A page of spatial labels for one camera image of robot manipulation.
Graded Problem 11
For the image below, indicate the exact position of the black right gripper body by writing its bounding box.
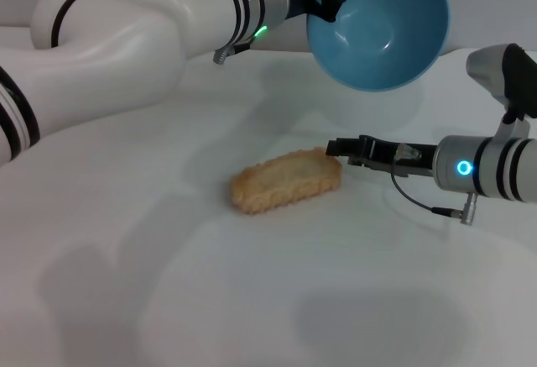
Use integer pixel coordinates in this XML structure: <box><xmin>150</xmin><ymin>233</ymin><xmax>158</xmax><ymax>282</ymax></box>
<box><xmin>347</xmin><ymin>134</ymin><xmax>440</xmax><ymax>179</ymax></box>

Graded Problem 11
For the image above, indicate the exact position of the left arm connector cable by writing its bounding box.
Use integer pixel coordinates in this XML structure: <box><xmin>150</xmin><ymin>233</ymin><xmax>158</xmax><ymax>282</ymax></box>
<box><xmin>212</xmin><ymin>34</ymin><xmax>257</xmax><ymax>65</ymax></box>

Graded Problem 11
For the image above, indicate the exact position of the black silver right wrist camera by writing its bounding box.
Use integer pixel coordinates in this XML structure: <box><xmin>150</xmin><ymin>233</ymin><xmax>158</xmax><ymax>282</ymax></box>
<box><xmin>465</xmin><ymin>42</ymin><xmax>537</xmax><ymax>139</ymax></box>

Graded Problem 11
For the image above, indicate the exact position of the arm connector cable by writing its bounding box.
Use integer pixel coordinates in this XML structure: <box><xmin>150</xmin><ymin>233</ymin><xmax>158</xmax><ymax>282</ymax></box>
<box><xmin>212</xmin><ymin>34</ymin><xmax>257</xmax><ymax>65</ymax></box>
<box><xmin>391</xmin><ymin>143</ymin><xmax>478</xmax><ymax>226</ymax></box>

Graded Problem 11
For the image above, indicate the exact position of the right arm connector cable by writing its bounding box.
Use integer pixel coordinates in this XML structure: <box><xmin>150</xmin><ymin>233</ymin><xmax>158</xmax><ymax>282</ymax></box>
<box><xmin>391</xmin><ymin>143</ymin><xmax>478</xmax><ymax>226</ymax></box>

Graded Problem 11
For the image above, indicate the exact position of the blue bowl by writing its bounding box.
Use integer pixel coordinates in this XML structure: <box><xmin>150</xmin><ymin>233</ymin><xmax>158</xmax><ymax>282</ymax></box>
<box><xmin>305</xmin><ymin>0</ymin><xmax>451</xmax><ymax>132</ymax></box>

